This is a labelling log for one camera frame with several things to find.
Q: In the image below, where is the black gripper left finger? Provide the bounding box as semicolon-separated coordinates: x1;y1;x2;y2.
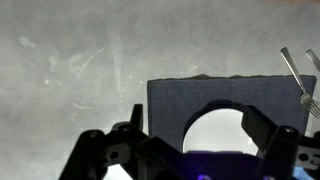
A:
59;103;150;180

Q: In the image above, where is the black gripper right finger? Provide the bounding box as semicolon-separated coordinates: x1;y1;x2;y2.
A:
241;105;320;180

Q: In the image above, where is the blue cloth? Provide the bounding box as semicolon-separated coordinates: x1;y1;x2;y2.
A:
292;165;314;180

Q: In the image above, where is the white round plate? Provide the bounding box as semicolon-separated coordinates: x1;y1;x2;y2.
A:
182;107;260;156

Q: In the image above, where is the silver fork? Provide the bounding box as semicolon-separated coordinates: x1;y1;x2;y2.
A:
279;46;320;120

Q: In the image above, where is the dark blue placemat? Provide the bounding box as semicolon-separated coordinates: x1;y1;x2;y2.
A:
146;73;318;155

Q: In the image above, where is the silver spoon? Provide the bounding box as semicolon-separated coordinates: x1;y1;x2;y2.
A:
305;48;320;73

